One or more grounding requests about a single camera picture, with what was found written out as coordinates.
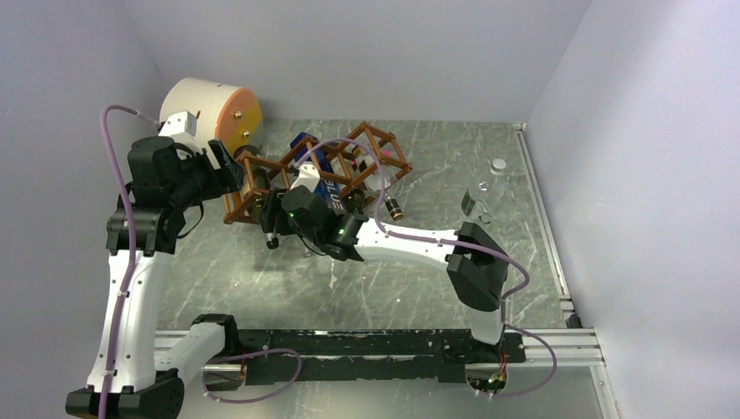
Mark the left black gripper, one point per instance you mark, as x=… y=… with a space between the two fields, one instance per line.
x=226 y=179

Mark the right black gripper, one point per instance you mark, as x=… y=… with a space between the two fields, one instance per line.
x=269 y=214

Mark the clear square liquor bottle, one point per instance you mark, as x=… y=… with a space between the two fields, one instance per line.
x=376 y=184

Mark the olive green wine bottle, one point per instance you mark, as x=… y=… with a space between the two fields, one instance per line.
x=256 y=191

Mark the dark green wine bottle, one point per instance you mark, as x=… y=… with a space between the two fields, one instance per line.
x=347 y=167

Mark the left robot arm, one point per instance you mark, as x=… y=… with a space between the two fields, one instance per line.
x=129 y=379

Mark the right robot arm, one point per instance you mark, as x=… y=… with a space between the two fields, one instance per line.
x=476 y=265

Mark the brown wooden wine rack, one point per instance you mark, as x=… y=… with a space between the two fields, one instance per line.
x=381 y=145

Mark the clear bottle white cap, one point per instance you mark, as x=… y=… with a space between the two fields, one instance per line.
x=484 y=192

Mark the cream cylinder with orange face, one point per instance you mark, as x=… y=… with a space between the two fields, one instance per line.
x=230 y=114

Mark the black base bar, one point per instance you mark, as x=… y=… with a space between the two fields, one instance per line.
x=446 y=355

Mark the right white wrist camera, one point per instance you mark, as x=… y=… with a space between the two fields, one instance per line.
x=308 y=177

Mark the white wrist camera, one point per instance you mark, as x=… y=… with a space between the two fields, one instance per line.
x=308 y=177
x=179 y=126

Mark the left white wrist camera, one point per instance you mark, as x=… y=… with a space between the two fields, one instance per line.
x=179 y=126

